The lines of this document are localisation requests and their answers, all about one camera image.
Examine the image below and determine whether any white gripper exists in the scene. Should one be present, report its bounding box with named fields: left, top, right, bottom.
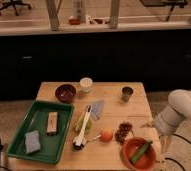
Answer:
left=141, top=121, right=172, bottom=163

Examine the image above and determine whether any green pepper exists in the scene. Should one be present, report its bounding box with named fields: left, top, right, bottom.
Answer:
left=130, top=141, right=152, bottom=164

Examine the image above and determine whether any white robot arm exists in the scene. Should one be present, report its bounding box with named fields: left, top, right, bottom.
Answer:
left=142, top=89, right=191, bottom=155

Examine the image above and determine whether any red bowl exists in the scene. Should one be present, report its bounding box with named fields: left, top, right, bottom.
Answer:
left=121, top=137, right=156, bottom=171

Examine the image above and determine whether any dark maroon bowl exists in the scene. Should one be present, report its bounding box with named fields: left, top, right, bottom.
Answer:
left=55, top=84, right=76, bottom=103

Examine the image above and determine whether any bunch of dark grapes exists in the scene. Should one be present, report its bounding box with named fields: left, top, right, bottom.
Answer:
left=115, top=122, right=133, bottom=144

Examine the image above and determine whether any orange fruit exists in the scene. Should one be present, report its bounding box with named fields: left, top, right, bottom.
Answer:
left=100, top=130, right=113, bottom=142

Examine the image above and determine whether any metal cup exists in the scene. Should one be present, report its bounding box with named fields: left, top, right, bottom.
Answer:
left=122, top=86, right=133, bottom=102

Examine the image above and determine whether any blue grey cloth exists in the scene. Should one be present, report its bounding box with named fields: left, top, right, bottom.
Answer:
left=91, top=100, right=104, bottom=121

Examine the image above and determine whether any green leafy vegetable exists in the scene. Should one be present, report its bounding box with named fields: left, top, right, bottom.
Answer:
left=73, top=114, right=92, bottom=134

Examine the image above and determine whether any white cup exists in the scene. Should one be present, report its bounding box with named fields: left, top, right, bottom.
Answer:
left=80, top=77, right=93, bottom=93

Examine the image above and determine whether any wooden block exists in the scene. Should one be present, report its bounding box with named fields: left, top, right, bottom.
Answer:
left=46, top=112, right=58, bottom=135

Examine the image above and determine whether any green plastic tray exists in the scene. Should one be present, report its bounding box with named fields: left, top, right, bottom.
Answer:
left=6, top=101, right=74, bottom=164

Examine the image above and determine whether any blue sponge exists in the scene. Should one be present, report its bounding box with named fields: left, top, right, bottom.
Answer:
left=25, top=130, right=41, bottom=154

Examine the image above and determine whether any small red object on shelf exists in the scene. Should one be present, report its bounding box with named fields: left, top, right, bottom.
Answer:
left=69, top=18, right=81, bottom=25

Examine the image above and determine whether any black office chair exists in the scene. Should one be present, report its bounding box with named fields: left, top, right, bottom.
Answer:
left=0, top=0, right=32, bottom=16

